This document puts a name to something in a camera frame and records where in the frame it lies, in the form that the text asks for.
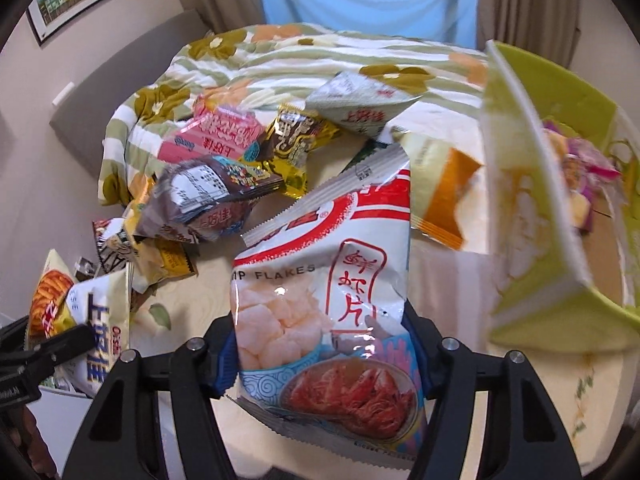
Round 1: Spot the cream orange snack packet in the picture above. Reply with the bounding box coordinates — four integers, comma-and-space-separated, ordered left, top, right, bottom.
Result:
392, 130, 483, 251

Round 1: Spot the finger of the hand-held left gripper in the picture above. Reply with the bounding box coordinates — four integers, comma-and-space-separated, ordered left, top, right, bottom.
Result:
25, 324, 96, 377

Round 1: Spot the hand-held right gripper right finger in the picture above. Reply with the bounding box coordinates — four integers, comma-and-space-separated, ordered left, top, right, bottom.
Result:
401, 302, 583, 480

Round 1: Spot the white grey snack packet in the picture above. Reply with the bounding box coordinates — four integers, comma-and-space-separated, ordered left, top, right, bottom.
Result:
305, 71, 418, 138

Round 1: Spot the white cheese snack bag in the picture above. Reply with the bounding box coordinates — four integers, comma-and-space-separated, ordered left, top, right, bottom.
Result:
27, 249, 133, 398

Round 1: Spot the white red shrimp chips bag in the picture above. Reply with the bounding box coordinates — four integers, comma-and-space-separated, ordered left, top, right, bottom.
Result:
231, 142, 431, 463

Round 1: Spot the pink snack packet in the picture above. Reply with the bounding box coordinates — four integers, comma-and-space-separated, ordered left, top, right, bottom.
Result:
159, 87, 266, 166

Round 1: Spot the grey headboard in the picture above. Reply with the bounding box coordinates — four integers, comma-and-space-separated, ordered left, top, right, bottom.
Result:
49, 10, 208, 181

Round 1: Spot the brown gold snack packet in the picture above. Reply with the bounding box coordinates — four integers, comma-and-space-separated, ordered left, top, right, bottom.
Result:
240, 105, 343, 198

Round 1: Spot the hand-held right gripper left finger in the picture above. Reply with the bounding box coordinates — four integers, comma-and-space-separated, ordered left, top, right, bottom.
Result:
62, 310, 240, 480

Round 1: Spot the cream floral tablecloth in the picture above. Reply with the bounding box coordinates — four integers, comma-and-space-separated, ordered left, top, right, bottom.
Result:
130, 110, 626, 480

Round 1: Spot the dark purple snack packet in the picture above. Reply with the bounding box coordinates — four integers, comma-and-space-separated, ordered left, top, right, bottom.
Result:
135, 155, 286, 243

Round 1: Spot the floral striped blanket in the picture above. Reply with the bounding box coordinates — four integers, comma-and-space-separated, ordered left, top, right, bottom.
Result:
97, 22, 493, 206

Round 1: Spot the green white storage box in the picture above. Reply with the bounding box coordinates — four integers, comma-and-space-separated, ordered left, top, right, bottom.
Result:
480, 40, 640, 356

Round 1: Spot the yellow snack packet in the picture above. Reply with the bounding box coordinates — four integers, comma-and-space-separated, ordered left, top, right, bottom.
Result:
122, 180, 198, 293

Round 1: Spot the black white snack packet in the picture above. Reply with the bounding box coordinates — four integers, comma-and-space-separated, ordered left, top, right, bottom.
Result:
92, 217, 138, 273

